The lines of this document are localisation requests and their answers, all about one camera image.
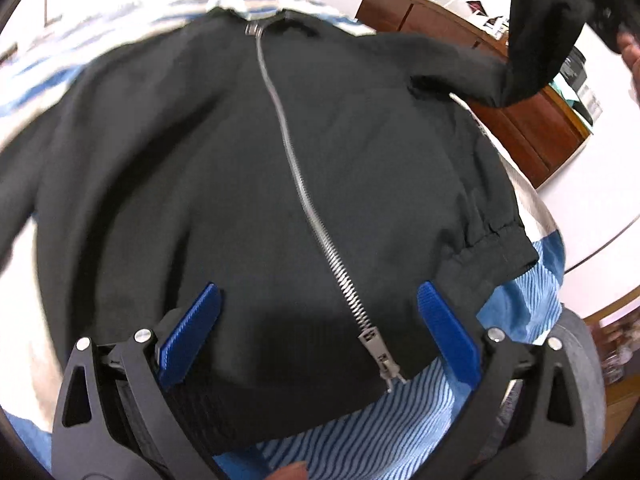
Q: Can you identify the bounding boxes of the black zip-up jacket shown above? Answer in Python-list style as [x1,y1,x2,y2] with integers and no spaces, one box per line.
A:
[1,0,591,455]

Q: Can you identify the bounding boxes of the person's right hand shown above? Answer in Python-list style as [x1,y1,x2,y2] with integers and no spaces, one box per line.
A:
[617,32,640,101]

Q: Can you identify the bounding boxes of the black printer on dresser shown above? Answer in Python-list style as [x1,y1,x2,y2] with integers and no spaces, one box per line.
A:
[560,47,587,101]

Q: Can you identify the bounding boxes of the grey trousers leg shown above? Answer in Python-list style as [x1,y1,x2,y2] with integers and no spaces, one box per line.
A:
[491,306,609,474]

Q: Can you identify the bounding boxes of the dark wooden dresser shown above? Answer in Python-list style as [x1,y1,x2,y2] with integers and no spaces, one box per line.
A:
[356,0,590,188]

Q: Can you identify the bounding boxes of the blue checkered bed blanket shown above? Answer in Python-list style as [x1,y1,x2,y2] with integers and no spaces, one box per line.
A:
[1,0,565,479]

